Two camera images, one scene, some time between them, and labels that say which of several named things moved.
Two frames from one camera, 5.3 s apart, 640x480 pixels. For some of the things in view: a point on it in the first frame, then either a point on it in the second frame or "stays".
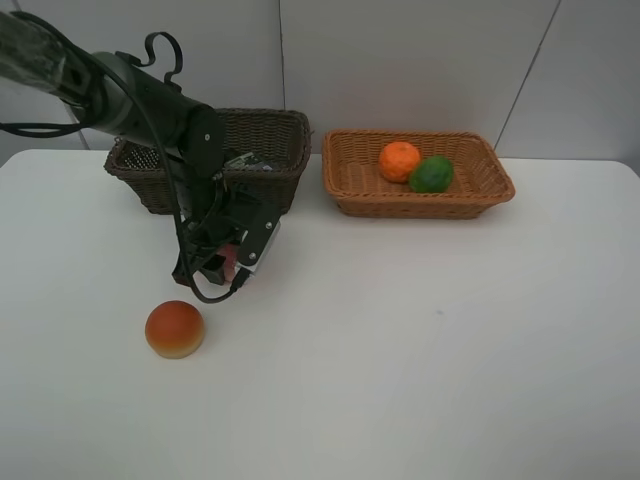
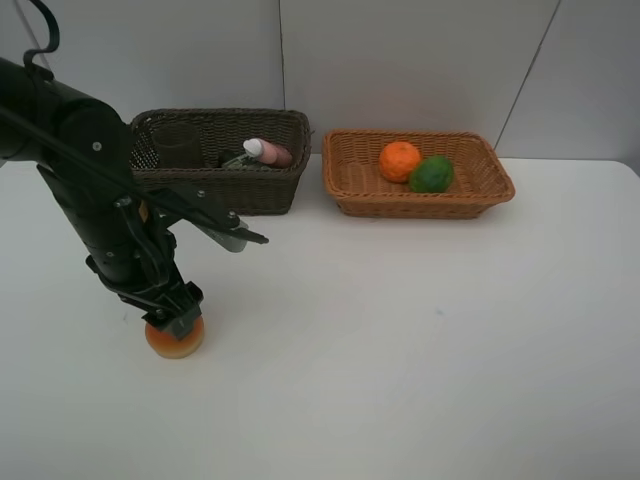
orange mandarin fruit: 397,160 stays
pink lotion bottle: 230,252 → 268,152
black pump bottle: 247,161 stays
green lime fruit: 433,175 stays
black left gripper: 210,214 → 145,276
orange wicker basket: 354,177 stays
